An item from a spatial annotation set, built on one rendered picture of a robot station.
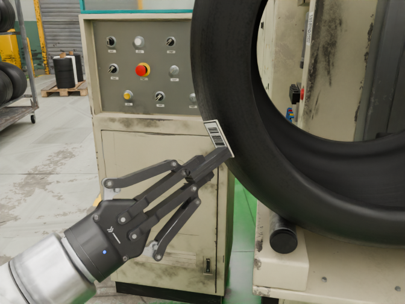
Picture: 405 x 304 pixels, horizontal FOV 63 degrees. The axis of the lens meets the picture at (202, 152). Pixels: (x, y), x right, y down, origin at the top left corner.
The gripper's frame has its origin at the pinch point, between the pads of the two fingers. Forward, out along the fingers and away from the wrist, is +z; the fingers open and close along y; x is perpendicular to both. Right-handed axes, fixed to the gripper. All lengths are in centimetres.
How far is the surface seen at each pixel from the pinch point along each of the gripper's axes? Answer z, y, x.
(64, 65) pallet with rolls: 108, -138, -616
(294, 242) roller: 5.7, 18.6, 1.1
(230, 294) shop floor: 17, 89, -98
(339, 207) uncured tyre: 10.2, 13.8, 8.9
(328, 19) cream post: 47.4, -7.1, -11.1
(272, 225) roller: 5.7, 16.1, -2.7
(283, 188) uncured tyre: 6.3, 8.2, 4.8
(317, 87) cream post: 41.5, 5.6, -16.5
